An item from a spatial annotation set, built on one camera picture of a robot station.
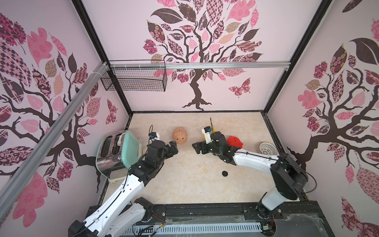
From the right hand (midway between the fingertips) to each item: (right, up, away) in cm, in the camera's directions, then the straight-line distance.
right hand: (198, 141), depth 86 cm
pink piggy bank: (-12, +4, +9) cm, 15 cm away
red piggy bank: (+23, -1, +5) cm, 24 cm away
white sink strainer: (+46, -6, +9) cm, 48 cm away
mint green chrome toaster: (-43, -4, -11) cm, 45 cm away
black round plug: (+16, -19, +2) cm, 25 cm away
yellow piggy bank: (+8, +7, -11) cm, 15 cm away
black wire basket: (-41, +43, +9) cm, 60 cm away
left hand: (-15, -2, -8) cm, 17 cm away
